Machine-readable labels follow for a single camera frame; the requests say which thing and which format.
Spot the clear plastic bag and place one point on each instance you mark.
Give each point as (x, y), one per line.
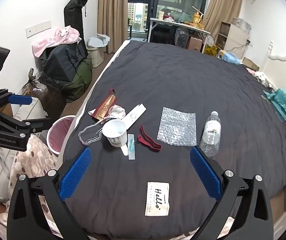
(181, 37)

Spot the pink cloth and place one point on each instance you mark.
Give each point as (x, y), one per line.
(58, 38)

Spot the white paper strip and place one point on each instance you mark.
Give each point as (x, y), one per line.
(124, 151)

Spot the white cabinet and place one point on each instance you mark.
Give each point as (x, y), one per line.
(233, 40)

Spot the clear plastic water bottle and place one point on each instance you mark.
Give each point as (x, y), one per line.
(211, 135)

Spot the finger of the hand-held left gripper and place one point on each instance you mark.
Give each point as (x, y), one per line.
(20, 100)
(36, 123)

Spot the white paper sleeve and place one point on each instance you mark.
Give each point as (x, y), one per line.
(134, 116)

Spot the bubble wrap sheet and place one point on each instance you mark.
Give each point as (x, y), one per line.
(176, 127)

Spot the brown plastic bag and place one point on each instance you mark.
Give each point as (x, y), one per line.
(45, 92)

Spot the beige curtain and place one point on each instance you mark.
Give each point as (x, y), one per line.
(111, 12)
(224, 7)

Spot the tall black carry bag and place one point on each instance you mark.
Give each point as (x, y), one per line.
(75, 12)

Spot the white folding table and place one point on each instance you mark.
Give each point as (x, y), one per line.
(178, 23)

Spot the white paper cup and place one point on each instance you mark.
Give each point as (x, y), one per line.
(114, 131)

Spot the flat cardboard box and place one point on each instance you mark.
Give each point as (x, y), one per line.
(250, 63)

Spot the white wall socket panel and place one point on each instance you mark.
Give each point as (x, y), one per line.
(38, 28)

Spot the white clothes pile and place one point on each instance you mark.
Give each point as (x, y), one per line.
(261, 78)

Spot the floral blanket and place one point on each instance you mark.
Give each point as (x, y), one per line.
(30, 155)

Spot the white cup with lid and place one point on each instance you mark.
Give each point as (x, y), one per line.
(161, 15)

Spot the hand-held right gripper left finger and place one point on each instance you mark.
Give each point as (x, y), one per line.
(75, 172)

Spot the dark grey duvet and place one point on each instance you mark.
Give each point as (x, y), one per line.
(173, 80)

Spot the yellow bag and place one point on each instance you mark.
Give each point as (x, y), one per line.
(210, 50)

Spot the white headboard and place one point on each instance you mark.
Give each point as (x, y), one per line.
(285, 65)

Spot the green bag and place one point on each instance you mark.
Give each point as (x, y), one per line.
(79, 80)

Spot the gold and red packet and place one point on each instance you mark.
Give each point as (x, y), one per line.
(105, 106)

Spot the pink trash bin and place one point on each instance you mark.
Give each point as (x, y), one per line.
(59, 135)

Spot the clear plastic blister tray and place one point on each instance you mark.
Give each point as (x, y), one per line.
(90, 135)

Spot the white laundry basket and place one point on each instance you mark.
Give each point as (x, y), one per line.
(96, 52)

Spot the blue plastic bag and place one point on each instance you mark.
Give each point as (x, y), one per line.
(229, 57)

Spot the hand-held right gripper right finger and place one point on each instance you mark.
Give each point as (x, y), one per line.
(205, 172)

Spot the white tissue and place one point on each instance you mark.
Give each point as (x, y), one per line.
(116, 111)

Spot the brown cardboard box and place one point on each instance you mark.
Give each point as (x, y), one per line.
(195, 43)

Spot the clear packet with green label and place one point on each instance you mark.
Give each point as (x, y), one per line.
(132, 147)

